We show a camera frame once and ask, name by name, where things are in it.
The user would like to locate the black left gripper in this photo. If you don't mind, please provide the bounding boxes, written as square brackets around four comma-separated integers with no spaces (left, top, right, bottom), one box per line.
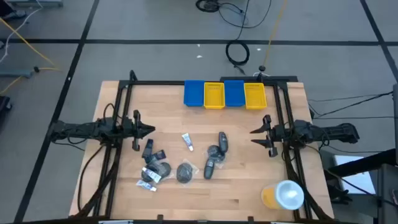
[123,110,156,152]

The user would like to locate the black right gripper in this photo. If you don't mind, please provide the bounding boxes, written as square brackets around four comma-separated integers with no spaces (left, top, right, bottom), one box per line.
[249,114,284,159]

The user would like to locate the bagged dark round toiletry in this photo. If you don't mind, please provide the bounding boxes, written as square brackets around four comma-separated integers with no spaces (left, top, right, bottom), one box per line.
[175,160,200,184]
[154,161,172,180]
[141,167,155,184]
[206,144,226,169]

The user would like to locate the dark grey travel bottle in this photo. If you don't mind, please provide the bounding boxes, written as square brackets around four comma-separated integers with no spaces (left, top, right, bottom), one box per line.
[218,131,229,154]
[203,157,216,180]

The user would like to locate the dark slim tube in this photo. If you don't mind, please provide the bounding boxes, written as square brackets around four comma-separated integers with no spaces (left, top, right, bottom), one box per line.
[141,138,154,159]

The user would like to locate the dark flat sachet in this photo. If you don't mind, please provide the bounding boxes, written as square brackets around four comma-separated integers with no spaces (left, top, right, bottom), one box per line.
[146,149,167,164]

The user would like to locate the yellow plastic basket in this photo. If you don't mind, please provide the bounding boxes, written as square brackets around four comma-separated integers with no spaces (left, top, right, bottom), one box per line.
[243,82,268,110]
[203,82,226,110]

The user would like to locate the white toothpaste tube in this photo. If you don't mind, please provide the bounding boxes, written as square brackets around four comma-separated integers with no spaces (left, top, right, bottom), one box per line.
[181,133,195,152]

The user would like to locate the white wrapped tube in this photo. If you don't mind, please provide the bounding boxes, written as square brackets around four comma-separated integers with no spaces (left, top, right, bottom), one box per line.
[136,179,158,192]
[141,167,162,184]

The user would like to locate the blue plastic basket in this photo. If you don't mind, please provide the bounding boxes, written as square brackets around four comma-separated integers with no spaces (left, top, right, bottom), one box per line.
[223,80,246,108]
[183,80,206,108]

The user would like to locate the yellow cup with white lid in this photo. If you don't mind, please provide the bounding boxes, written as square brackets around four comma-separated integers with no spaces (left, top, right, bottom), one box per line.
[261,179,305,211]

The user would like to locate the black stand beam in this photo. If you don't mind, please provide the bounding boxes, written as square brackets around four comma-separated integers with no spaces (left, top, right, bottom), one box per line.
[325,148,398,178]

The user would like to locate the white board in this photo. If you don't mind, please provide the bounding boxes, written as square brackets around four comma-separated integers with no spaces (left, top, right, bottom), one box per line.
[334,154,377,195]

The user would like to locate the grey metal floor base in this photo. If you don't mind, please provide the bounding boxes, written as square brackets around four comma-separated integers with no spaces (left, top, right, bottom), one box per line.
[0,68,34,78]

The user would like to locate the black metal table frame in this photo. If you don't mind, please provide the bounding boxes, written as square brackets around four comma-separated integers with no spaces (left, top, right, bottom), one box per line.
[74,70,335,223]

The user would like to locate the black camera mount knob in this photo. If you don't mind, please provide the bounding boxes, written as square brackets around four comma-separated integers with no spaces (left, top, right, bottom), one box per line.
[256,65,271,78]

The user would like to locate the coiled black floor cable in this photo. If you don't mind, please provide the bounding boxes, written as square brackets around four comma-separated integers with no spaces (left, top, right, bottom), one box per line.
[225,40,251,67]

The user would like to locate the yellow floor cable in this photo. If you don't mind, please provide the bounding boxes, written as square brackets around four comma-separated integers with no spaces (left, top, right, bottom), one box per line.
[0,17,62,94]
[262,0,289,68]

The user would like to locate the white floor cable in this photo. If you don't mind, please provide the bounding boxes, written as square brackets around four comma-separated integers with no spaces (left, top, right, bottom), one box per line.
[0,7,43,63]

